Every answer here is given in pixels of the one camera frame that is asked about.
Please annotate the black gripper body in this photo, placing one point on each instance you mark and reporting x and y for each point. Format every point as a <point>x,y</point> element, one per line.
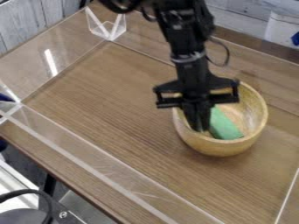
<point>197,85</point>

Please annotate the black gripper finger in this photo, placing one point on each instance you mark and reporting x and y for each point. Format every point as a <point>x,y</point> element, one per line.
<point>191,111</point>
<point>206,116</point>

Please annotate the green rectangular block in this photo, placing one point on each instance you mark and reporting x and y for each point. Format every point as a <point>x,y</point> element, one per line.
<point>223,129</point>

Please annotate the brown wooden bowl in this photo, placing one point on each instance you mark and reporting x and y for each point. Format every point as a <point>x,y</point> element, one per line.
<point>249,114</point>

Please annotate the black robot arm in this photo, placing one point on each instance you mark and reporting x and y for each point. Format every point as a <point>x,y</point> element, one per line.
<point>186,23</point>

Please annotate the white cylindrical container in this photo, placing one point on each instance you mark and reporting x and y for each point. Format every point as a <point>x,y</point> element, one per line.
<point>282,29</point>

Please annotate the black table leg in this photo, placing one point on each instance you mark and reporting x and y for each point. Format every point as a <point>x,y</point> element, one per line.
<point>50,184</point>

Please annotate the clear acrylic corner bracket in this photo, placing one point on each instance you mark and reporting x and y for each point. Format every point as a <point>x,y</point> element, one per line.
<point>106,29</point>

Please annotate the clear acrylic front wall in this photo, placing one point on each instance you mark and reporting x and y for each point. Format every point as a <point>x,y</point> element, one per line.
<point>123,143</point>

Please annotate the grey metal base plate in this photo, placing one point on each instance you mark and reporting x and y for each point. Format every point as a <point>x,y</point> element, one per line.
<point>72,210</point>

